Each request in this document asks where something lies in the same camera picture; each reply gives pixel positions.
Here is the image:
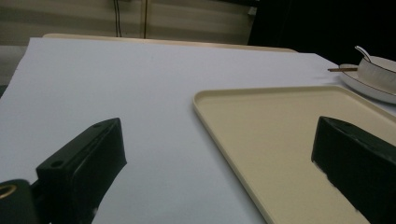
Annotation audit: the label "white table cover sheet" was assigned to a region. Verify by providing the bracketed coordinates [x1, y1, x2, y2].
[0, 36, 396, 224]

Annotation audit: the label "wooden chopsticks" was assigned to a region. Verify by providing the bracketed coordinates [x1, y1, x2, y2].
[327, 67, 359, 73]

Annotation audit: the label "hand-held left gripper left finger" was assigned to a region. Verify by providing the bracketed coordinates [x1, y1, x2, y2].
[35, 117, 128, 224]

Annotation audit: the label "cream plastic tray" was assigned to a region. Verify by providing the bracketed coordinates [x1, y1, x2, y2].
[192, 85, 396, 224]

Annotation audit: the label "beige curtain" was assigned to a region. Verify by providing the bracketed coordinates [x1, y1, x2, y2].
[0, 0, 258, 47]

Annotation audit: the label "white spoon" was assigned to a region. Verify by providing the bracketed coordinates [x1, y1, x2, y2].
[354, 45, 374, 63]

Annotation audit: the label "white bowl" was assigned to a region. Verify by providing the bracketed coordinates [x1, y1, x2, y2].
[357, 55, 396, 95]

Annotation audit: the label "white plate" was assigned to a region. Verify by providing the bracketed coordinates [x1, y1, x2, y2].
[338, 63, 396, 105]

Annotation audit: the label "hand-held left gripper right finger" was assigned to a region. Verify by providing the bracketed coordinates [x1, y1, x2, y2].
[310, 116, 396, 224]

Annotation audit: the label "black cable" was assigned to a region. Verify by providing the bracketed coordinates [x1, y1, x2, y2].
[112, 0, 123, 38]
[143, 0, 149, 39]

